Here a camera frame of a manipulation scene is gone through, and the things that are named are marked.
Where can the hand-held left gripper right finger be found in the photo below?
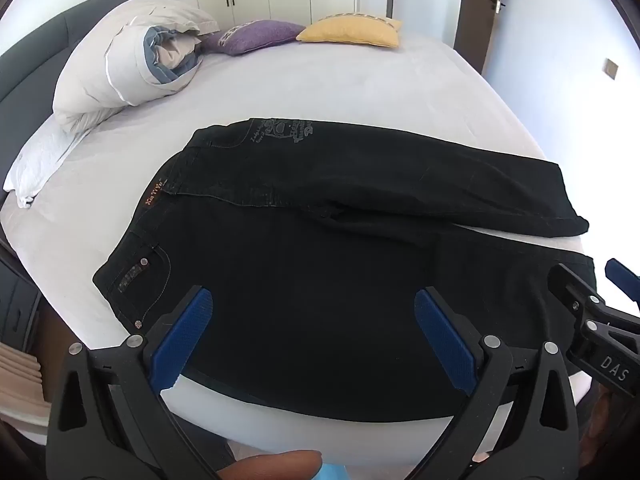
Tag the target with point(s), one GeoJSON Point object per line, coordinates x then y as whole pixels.
{"type": "Point", "coordinates": [445, 340]}

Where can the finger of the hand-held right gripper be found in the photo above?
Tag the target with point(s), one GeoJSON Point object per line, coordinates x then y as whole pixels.
{"type": "Point", "coordinates": [620, 272]}
{"type": "Point", "coordinates": [570, 285]}

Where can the black denim pants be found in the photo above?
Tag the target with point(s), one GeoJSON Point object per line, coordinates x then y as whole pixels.
{"type": "Point", "coordinates": [325, 285]}

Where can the beige stacked slats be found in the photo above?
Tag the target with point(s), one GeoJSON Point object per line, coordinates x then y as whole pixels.
{"type": "Point", "coordinates": [20, 380]}

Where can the light blue cloth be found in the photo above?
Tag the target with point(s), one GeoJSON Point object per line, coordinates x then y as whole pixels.
{"type": "Point", "coordinates": [332, 474]}

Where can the dark brown door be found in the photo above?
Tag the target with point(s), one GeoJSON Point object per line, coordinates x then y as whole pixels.
{"type": "Point", "coordinates": [480, 15]}

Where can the white bed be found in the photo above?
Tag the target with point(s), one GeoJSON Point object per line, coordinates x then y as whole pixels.
{"type": "Point", "coordinates": [375, 80]}

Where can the brown wall switch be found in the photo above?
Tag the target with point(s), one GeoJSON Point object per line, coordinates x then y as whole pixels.
{"type": "Point", "coordinates": [611, 67]}

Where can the purple cushion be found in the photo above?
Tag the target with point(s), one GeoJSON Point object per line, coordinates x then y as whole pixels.
{"type": "Point", "coordinates": [255, 35]}

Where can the dark nightstand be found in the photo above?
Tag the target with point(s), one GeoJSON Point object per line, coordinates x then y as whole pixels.
{"type": "Point", "coordinates": [17, 305]}

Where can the rolled white duvet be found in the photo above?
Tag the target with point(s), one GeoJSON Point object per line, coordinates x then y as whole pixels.
{"type": "Point", "coordinates": [100, 70]}

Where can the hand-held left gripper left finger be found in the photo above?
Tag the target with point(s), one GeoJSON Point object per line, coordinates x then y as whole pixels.
{"type": "Point", "coordinates": [182, 340]}

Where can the white pillow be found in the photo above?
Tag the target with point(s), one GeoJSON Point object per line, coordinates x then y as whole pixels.
{"type": "Point", "coordinates": [40, 160]}

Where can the yellow cushion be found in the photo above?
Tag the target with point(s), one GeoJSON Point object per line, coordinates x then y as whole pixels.
{"type": "Point", "coordinates": [352, 30]}

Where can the grey padded headboard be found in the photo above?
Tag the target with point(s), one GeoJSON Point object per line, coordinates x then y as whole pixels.
{"type": "Point", "coordinates": [35, 45]}

